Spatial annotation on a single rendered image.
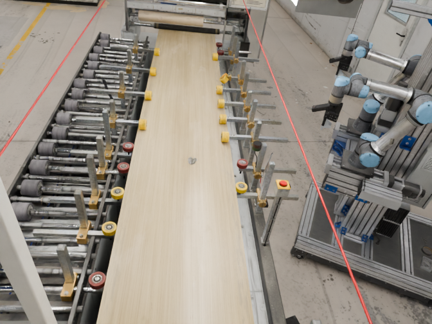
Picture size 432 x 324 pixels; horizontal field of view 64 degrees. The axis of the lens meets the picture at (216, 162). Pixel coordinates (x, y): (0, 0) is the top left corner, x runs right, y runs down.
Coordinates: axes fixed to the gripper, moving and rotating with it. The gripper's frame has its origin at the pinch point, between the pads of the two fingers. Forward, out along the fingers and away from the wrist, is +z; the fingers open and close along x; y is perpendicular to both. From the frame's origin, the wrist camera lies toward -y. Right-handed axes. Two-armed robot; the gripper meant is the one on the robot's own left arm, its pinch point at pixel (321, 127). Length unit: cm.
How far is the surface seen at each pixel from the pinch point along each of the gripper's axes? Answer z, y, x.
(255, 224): 62, -20, -42
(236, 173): 70, -50, 10
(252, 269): 70, -12, -70
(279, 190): 11, -11, -57
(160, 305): 42, -46, -128
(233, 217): 42, -32, -60
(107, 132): 33, -138, -35
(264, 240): 58, -11, -55
